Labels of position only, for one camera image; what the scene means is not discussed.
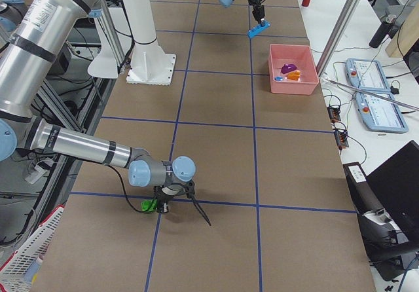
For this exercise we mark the green toy block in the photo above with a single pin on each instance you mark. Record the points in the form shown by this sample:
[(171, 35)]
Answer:
[(148, 206)]

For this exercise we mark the long blue four-stud block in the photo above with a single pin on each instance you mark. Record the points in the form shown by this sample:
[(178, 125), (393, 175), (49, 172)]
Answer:
[(258, 29)]

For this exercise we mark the purple block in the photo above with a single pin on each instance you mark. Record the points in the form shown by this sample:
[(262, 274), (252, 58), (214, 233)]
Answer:
[(288, 68)]

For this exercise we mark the pink plastic box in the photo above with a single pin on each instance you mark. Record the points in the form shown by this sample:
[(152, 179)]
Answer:
[(301, 56)]

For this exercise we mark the teach pendant with red button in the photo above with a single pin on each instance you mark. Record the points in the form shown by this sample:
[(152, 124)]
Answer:
[(366, 75)]

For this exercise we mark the black water bottle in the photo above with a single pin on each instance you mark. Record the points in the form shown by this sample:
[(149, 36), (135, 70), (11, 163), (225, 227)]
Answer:
[(384, 28)]

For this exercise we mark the orange terminal connector block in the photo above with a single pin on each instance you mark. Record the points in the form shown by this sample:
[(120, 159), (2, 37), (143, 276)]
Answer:
[(334, 113)]

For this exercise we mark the white plastic basket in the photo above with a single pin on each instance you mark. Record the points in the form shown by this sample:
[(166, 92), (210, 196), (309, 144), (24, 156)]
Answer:
[(20, 270)]

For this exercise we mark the black laptop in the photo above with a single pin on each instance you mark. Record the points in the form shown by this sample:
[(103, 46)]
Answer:
[(387, 198)]

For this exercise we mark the aluminium frame profile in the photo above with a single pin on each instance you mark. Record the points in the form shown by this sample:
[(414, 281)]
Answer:
[(336, 35)]

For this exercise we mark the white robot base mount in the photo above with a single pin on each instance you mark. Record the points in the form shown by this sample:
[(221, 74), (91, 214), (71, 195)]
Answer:
[(128, 37)]

